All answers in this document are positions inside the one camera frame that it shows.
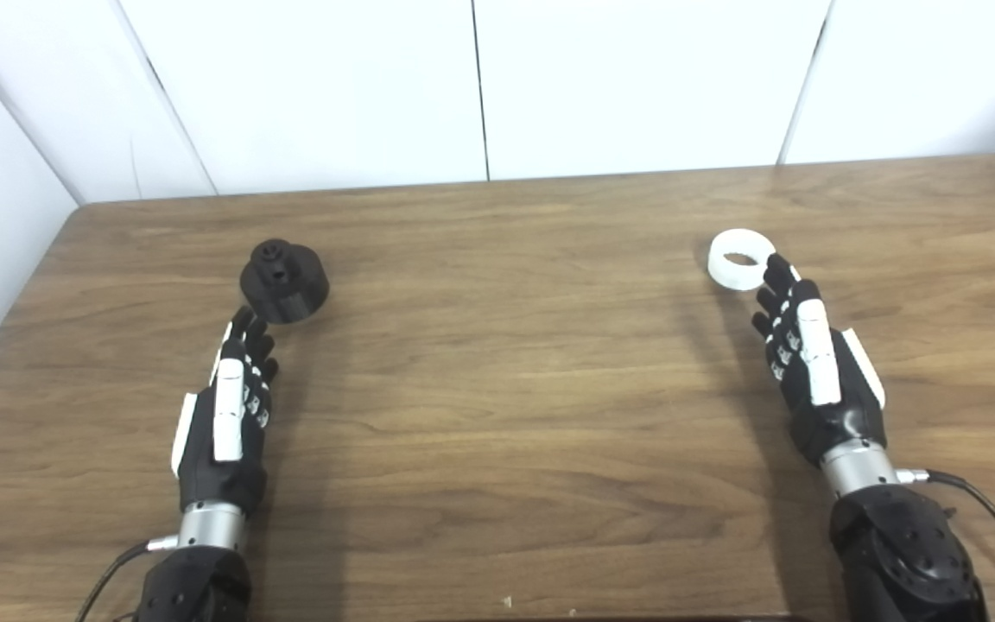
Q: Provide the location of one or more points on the round black stepped part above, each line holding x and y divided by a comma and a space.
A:
286, 289

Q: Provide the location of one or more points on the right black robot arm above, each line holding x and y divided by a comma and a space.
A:
903, 561

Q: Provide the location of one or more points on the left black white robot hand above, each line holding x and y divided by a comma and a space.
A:
225, 415

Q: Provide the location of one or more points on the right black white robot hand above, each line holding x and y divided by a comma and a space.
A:
821, 363

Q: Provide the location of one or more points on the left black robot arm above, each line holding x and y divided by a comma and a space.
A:
195, 587

